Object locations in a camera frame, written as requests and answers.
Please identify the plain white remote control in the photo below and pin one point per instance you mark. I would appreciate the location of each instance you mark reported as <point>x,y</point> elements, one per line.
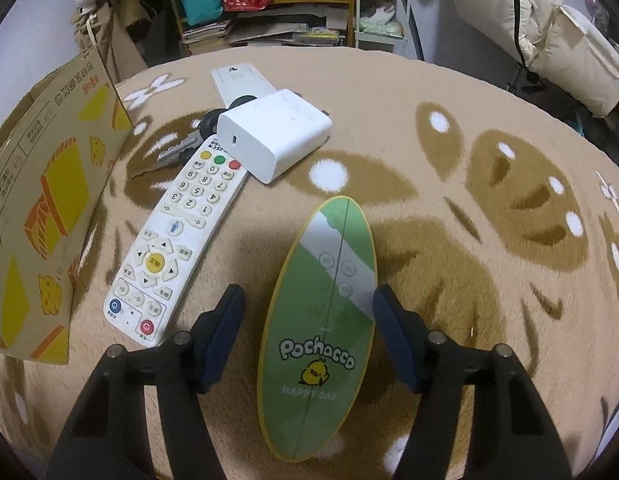
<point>239,80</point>

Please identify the white remote with number buttons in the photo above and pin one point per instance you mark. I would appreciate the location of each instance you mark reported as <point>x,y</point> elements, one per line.
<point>159,260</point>

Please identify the cream padded coat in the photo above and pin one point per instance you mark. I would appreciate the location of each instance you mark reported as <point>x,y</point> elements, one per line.
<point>564,35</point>

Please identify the green Pochacco packet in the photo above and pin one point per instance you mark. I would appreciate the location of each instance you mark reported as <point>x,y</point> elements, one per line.
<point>317,310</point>

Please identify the cardboard box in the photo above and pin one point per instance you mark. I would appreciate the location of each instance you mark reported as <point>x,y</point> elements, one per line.
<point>49,185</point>

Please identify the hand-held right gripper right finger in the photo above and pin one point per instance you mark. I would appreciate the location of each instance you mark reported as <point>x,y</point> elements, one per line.
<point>394,340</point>

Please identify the khaki coat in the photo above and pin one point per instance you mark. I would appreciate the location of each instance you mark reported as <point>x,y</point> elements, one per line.
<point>102,40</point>

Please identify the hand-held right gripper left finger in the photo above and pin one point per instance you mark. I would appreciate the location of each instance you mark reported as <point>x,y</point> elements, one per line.
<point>222,345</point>

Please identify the stack of books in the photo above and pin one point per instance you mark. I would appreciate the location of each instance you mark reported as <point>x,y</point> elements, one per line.
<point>207,37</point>
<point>314,36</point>

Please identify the grey cardboard sheet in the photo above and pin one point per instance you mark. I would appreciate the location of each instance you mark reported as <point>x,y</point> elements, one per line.
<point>269,31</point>

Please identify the bunch of keys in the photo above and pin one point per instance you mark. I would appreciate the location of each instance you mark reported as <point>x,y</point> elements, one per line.
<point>199,132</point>

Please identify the wooden shelf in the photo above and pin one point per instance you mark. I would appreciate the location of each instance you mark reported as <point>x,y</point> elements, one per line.
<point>309,2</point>

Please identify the white charger block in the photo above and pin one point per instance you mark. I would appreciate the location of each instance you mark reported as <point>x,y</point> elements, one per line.
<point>274,132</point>

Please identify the pale green packet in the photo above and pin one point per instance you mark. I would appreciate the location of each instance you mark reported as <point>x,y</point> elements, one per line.
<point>383,22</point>

